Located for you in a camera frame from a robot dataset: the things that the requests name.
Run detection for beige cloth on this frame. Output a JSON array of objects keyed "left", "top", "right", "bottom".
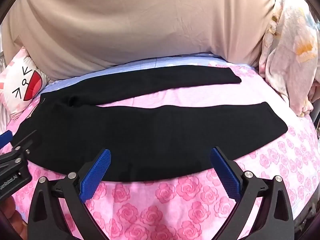
[{"left": 1, "top": 0, "right": 280, "bottom": 81}]

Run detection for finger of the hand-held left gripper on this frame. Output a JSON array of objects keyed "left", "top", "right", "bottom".
[
  {"left": 0, "top": 129, "right": 38, "bottom": 171},
  {"left": 0, "top": 131, "right": 13, "bottom": 147}
]

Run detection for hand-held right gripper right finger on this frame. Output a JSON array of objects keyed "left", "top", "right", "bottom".
[{"left": 210, "top": 146, "right": 294, "bottom": 240}]

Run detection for pink rose bedsheet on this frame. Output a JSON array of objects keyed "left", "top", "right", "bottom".
[{"left": 5, "top": 51, "right": 320, "bottom": 240}]

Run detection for pale floral quilt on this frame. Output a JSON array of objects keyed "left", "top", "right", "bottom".
[{"left": 258, "top": 0, "right": 320, "bottom": 118}]

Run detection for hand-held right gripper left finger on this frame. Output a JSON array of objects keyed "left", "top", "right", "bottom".
[{"left": 27, "top": 148, "right": 112, "bottom": 240}]

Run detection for black pants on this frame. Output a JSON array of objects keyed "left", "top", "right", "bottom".
[{"left": 10, "top": 65, "right": 288, "bottom": 182}]

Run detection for white cat cushion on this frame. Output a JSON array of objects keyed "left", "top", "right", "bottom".
[{"left": 0, "top": 46, "right": 50, "bottom": 117}]

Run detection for person's left hand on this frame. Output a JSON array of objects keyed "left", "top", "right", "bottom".
[{"left": 4, "top": 197, "right": 28, "bottom": 240}]

